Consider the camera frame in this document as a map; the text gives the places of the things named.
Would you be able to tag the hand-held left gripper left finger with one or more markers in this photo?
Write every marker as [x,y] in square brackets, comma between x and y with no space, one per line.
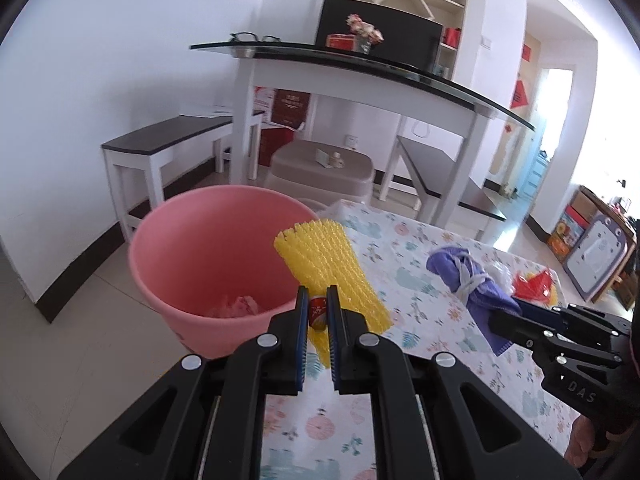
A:
[301,340]

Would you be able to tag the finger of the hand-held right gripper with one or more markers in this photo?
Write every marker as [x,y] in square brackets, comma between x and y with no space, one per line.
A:
[520,327]
[537,310]

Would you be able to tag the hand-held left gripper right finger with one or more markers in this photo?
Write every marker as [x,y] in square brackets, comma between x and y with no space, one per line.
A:
[334,345]

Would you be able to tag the small red printed packet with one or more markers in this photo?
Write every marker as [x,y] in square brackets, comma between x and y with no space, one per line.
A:
[318,312]

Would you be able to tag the purple cloth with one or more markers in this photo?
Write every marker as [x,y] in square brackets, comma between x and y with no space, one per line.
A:
[465,275]

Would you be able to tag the yellow foam net sleeve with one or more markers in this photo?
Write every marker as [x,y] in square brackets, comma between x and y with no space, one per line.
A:
[335,265]

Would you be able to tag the pink plastic bucket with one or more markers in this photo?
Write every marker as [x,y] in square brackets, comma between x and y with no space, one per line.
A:
[200,240]

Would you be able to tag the person's right hand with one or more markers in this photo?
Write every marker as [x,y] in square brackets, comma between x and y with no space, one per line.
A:
[582,435]

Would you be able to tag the red plastic bag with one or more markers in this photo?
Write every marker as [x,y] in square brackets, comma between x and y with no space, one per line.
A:
[535,285]

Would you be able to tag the clear crumpled plastic wrap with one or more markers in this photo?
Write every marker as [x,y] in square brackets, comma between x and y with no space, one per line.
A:
[501,272]

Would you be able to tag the fruit print cardboard box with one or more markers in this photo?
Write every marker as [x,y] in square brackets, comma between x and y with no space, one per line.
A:
[565,235]

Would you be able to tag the grey drawing board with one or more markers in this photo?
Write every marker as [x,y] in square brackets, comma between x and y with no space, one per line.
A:
[597,255]

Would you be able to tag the wooden desk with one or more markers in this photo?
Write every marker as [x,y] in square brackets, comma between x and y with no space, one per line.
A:
[627,285]

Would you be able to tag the floral tablecloth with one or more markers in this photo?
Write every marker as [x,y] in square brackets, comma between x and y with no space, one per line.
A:
[400,260]

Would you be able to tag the short black-top white bench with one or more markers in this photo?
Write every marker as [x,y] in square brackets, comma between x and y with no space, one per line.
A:
[435,165]

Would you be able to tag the beige plastic stool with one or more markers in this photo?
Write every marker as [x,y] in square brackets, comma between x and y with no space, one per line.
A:
[300,160]

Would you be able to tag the small white card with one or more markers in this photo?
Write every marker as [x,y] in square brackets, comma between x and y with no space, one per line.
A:
[322,158]

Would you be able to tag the small white bottle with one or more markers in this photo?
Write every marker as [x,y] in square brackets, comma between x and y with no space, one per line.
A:
[339,161]

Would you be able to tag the large red paper decoration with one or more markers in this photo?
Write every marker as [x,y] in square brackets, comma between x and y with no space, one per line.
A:
[521,94]

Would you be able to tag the brown paper bag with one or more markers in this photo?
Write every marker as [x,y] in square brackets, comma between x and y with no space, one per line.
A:
[292,107]

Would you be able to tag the white red carton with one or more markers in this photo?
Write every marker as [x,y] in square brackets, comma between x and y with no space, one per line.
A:
[263,102]

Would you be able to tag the white papers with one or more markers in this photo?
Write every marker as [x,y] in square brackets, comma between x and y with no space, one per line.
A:
[205,111]

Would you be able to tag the long black-top white bench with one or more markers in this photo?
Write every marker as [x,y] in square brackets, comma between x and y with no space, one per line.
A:
[165,132]

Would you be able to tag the small red paper decoration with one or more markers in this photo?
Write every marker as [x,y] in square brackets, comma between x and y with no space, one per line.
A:
[527,52]

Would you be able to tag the white glass-top table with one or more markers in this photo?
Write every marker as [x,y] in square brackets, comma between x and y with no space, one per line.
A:
[360,85]

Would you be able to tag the red gift bag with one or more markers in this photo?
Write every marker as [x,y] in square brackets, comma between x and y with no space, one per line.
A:
[452,36]

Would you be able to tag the red tissue box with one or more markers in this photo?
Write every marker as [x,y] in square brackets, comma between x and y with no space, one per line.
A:
[340,42]

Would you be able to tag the black monitor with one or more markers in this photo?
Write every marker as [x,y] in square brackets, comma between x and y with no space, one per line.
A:
[400,40]

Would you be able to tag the black eyeglasses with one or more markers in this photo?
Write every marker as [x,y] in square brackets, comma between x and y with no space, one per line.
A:
[250,37]

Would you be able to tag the glass vase with flowers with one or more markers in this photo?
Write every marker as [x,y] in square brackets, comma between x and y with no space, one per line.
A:
[365,35]

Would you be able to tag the white wall socket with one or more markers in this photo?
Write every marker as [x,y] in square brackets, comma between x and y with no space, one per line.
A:
[352,141]

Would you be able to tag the white wall shelf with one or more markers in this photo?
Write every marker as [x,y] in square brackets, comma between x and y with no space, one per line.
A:
[450,5]

